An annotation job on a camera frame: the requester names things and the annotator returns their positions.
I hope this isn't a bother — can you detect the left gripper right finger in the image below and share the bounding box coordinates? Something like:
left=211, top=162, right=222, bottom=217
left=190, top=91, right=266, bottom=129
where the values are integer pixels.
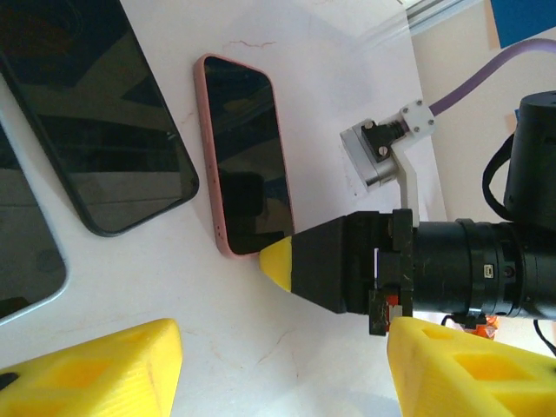
left=386, top=315, right=556, bottom=417

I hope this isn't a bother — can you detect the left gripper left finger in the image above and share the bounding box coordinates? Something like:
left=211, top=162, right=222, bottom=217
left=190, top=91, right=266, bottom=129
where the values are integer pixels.
left=0, top=318, right=182, bottom=417

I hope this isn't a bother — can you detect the light blue phone case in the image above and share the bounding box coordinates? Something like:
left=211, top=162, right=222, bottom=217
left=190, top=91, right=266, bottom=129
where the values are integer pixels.
left=0, top=110, right=70, bottom=325

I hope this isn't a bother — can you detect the black smartphone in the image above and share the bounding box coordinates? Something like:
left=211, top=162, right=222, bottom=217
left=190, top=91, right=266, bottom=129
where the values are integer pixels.
left=0, top=119, right=64, bottom=317
left=0, top=0, right=195, bottom=232
left=202, top=56, right=296, bottom=256

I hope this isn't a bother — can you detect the black phone case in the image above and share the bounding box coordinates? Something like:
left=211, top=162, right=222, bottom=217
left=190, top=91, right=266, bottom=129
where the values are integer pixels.
left=0, top=0, right=201, bottom=238

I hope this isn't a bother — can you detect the pink phone case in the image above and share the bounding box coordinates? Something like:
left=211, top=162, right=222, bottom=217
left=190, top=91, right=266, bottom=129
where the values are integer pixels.
left=193, top=52, right=297, bottom=261

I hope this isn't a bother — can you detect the orange snack bag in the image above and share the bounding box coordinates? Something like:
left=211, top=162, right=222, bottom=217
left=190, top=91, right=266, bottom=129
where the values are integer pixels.
left=475, top=314, right=500, bottom=339

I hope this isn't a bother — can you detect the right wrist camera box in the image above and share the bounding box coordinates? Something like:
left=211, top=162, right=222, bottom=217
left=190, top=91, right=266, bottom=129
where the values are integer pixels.
left=340, top=120, right=400, bottom=197

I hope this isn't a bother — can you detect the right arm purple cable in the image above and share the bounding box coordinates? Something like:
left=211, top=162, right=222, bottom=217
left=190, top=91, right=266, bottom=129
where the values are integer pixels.
left=427, top=37, right=556, bottom=118

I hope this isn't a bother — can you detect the blue floral wall poster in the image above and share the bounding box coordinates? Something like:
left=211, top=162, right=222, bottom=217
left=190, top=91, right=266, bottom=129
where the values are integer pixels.
left=490, top=0, right=556, bottom=50

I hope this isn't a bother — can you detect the aluminium side rail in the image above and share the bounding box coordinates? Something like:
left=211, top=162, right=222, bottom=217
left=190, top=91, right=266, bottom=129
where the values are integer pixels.
left=401, top=0, right=490, bottom=35

